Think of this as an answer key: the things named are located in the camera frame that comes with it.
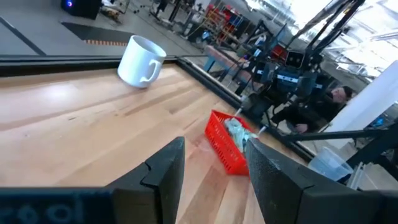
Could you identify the person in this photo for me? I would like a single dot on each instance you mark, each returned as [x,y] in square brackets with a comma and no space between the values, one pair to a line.
[311,112]

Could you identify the banknote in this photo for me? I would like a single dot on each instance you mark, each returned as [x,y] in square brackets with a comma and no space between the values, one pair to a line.
[234,126]

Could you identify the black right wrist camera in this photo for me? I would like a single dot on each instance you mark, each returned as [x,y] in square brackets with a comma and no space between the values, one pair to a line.
[294,59]

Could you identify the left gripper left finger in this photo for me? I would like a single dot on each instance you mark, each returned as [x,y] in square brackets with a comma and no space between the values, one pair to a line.
[155,193]

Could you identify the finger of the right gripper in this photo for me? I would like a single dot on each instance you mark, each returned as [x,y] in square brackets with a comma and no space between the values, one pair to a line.
[307,86]
[269,72]

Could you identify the clear plastic container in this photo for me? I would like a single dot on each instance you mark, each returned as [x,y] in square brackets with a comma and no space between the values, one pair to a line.
[329,165]

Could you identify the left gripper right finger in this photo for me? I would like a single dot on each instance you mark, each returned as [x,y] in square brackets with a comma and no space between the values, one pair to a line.
[280,186]

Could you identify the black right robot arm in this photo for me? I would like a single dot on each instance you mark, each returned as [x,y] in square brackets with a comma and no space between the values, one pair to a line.
[258,105]

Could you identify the red storage rack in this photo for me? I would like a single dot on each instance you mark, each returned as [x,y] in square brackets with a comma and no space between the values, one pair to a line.
[227,18]

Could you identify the green white packet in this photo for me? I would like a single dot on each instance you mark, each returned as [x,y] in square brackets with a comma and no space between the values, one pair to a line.
[245,140]

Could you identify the grey side table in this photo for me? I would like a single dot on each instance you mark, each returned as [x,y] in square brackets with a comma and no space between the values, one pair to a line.
[222,56]

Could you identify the black hazard-striped floor mat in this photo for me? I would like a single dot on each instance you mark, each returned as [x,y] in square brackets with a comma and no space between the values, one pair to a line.
[93,32]

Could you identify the white ceramic mug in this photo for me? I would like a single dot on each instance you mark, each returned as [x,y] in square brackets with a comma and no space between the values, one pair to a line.
[136,62]

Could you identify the black computer tower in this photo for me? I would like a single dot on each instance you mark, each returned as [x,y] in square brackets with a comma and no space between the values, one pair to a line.
[84,7]

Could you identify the person's hand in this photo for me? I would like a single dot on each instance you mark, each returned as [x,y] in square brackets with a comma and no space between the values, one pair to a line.
[301,128]

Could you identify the red plastic basket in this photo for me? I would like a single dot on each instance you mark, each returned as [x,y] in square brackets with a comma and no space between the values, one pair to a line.
[224,146]

